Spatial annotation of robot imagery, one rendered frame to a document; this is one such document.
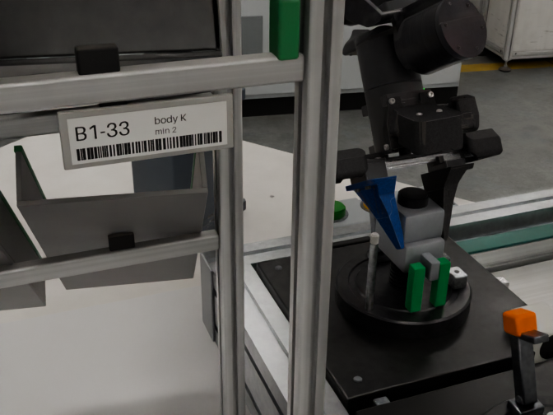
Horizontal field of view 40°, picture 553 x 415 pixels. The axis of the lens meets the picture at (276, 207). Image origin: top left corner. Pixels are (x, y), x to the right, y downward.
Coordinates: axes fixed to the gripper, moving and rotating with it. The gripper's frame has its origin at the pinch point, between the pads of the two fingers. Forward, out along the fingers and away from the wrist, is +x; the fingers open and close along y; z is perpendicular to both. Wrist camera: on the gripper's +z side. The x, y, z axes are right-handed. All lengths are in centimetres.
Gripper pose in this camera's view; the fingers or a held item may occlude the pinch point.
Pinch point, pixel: (415, 210)
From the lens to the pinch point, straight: 75.9
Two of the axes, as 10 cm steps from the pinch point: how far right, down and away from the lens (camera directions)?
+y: 9.4, -1.6, 3.2
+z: 3.1, -0.9, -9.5
